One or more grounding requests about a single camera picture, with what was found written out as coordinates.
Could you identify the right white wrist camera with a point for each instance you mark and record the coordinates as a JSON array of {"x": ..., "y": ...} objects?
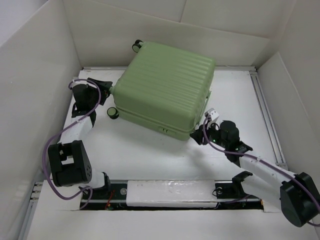
[{"x": 211, "y": 115}]

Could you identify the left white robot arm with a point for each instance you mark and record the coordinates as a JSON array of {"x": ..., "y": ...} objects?
[{"x": 68, "y": 159}]

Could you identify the green hard-shell suitcase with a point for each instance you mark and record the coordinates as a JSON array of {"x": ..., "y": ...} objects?
[{"x": 164, "y": 89}]

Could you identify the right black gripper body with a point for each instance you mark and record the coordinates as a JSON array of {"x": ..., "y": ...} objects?
[{"x": 213, "y": 136}]

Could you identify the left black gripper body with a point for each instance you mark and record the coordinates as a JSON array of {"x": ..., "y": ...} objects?
[{"x": 94, "y": 94}]

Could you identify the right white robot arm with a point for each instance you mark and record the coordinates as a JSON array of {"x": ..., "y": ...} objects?
[{"x": 295, "y": 194}]

